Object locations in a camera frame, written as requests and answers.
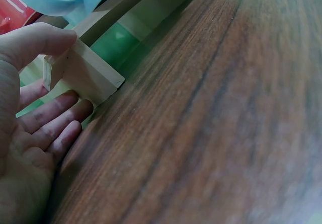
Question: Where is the person's left hand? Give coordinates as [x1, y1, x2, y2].
[0, 22, 95, 224]

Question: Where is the wooden mug rack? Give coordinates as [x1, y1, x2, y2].
[42, 0, 164, 107]

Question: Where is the light blue mug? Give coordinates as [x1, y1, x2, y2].
[12, 0, 122, 26]

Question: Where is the red mug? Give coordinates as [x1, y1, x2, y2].
[0, 0, 41, 35]

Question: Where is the green mug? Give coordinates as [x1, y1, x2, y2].
[16, 22, 142, 119]

